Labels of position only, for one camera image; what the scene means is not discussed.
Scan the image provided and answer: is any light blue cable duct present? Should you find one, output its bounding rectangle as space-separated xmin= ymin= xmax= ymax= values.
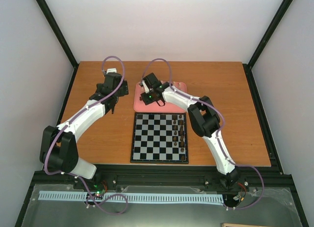
xmin=38 ymin=191 xmax=223 ymax=205

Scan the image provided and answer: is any pink plastic tray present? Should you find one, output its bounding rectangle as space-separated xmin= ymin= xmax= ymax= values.
xmin=133 ymin=82 xmax=185 ymax=113

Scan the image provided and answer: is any black aluminium frame rail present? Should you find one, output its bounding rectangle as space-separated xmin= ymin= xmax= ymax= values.
xmin=31 ymin=164 xmax=294 ymax=196

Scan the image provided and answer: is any black and white chessboard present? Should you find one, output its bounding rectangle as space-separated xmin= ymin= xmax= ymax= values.
xmin=130 ymin=113 xmax=189 ymax=164

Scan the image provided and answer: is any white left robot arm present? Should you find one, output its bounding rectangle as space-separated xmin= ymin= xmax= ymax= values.
xmin=40 ymin=68 xmax=129 ymax=189

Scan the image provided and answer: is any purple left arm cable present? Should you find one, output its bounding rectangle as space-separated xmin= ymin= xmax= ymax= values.
xmin=43 ymin=56 xmax=130 ymax=215

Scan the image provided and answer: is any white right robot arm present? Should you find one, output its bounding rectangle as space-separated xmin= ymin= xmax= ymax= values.
xmin=140 ymin=73 xmax=239 ymax=190

